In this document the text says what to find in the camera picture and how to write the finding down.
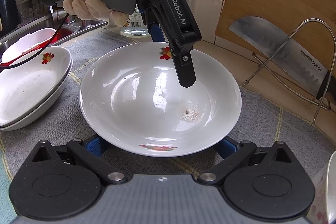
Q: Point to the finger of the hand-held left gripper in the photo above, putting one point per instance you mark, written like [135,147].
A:
[157,33]
[185,71]

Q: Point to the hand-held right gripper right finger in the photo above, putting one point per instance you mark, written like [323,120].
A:
[225,148]

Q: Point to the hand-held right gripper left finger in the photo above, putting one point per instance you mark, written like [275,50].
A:
[94,148]

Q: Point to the white plate with fruit print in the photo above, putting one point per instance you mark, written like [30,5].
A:
[29,87]
[136,108]
[15,128]

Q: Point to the white bowl with pink flowers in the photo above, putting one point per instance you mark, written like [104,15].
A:
[328,187]

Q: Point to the glass jar with label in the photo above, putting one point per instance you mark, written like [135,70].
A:
[135,29]

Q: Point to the grey checked towel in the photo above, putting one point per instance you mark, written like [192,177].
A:
[262,119]

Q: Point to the stainless steel sink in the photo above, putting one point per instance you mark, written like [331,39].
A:
[86,23]

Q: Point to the red basin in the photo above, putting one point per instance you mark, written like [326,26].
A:
[64,33]

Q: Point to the white dish in basin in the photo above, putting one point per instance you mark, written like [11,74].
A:
[29,43]

